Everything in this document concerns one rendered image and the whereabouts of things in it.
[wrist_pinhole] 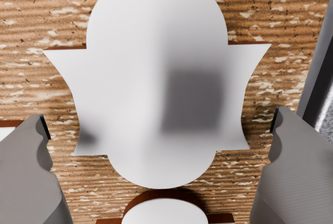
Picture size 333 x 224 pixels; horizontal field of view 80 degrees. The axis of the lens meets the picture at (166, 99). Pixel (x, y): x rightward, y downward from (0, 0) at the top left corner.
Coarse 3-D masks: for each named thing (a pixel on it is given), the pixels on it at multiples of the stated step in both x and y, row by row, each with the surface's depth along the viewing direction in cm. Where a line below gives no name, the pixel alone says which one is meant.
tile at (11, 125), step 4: (8, 120) 13; (12, 120) 13; (16, 120) 13; (20, 120) 13; (0, 124) 13; (4, 124) 13; (8, 124) 13; (12, 124) 13; (16, 124) 13; (0, 128) 13; (4, 128) 13; (8, 128) 13; (12, 128) 13; (0, 132) 13; (4, 132) 13; (8, 132) 13; (0, 136) 13; (4, 136) 13; (0, 140) 13
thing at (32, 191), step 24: (0, 144) 8; (24, 144) 8; (0, 168) 7; (24, 168) 7; (48, 168) 9; (0, 192) 6; (24, 192) 6; (48, 192) 6; (0, 216) 6; (24, 216) 6; (48, 216) 6
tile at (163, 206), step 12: (156, 192) 16; (168, 192) 16; (180, 192) 17; (132, 204) 17; (144, 204) 16; (156, 204) 16; (168, 204) 16; (180, 204) 16; (192, 204) 16; (132, 216) 17; (144, 216) 17; (156, 216) 17; (168, 216) 17; (180, 216) 17; (192, 216) 17; (204, 216) 17; (216, 216) 18; (228, 216) 18
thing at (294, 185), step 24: (288, 120) 10; (288, 144) 8; (312, 144) 8; (264, 168) 7; (288, 168) 7; (312, 168) 7; (264, 192) 6; (288, 192) 6; (312, 192) 6; (264, 216) 6; (288, 216) 6; (312, 216) 6
